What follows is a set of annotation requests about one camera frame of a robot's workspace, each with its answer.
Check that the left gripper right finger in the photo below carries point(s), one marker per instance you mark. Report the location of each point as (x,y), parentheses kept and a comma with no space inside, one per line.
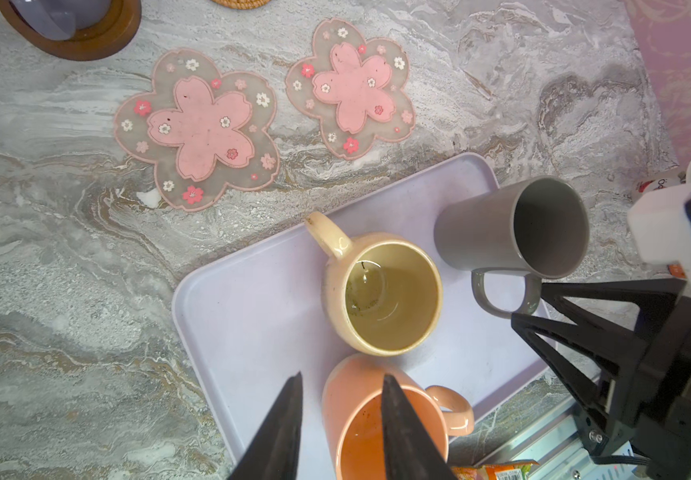
(408,450)

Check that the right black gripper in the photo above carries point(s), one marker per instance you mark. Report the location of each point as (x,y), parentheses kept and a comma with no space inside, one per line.
(634,384)

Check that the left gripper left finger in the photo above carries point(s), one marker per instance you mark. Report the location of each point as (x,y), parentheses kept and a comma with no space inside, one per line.
(274,450)

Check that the grey mug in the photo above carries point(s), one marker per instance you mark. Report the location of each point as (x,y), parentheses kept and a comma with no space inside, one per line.
(537,229)

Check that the pink flower coaster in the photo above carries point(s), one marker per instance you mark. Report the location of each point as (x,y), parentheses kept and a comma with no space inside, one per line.
(203,131)
(354,88)

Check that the woven rattan coaster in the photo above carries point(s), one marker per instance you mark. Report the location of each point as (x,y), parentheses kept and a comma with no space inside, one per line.
(241,4)

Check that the brown wooden coaster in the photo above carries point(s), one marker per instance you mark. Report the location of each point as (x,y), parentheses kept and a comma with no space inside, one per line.
(106,38)

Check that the small lavender white cup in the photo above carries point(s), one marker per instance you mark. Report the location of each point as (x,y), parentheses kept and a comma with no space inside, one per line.
(59,20)

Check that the white lidded paper cup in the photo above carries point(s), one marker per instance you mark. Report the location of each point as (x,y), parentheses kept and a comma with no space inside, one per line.
(673,177)

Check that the orange pink mug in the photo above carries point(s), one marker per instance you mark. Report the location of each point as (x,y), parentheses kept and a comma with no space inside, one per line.
(351,410)

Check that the orange snack bag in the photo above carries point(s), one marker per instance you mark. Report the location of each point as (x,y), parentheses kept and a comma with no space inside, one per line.
(495,471)

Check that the lavender silicone tray mat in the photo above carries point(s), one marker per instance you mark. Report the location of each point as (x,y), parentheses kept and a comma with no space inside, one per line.
(254,318)

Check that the beige ceramic mug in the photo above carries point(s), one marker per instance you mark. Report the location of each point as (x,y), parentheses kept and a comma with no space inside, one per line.
(381,293)

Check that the aluminium front rail frame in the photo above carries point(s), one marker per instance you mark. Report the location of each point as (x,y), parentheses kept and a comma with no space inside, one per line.
(552,448)

